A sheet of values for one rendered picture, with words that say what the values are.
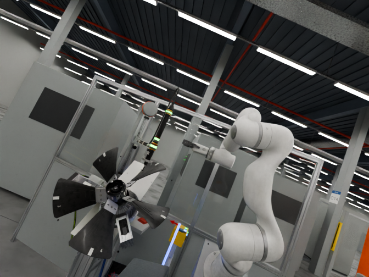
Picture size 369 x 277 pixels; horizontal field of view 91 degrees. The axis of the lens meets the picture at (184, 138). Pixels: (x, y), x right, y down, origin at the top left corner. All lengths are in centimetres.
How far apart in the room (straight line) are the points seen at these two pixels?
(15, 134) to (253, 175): 364
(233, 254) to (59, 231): 206
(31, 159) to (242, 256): 341
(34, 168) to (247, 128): 339
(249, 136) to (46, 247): 238
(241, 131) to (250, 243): 38
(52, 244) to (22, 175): 155
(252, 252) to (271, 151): 34
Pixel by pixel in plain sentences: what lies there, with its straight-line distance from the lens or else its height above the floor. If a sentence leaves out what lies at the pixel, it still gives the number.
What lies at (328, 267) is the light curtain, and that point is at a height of 53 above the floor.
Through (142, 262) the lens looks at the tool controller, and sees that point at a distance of 63.
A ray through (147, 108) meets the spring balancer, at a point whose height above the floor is 187.
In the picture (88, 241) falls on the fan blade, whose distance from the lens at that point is 116.
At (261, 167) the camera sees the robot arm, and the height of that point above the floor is 163.
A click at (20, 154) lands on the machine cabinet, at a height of 61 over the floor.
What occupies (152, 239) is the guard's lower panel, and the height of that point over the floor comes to 72.
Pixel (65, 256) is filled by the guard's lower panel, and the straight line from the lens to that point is 251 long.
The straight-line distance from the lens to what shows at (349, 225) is 834.
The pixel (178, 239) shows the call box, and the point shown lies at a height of 103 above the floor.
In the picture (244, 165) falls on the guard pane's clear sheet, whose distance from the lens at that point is 188.
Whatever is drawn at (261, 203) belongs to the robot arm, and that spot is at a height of 151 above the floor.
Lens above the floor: 155
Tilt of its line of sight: 6 degrees up
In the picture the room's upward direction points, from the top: 24 degrees clockwise
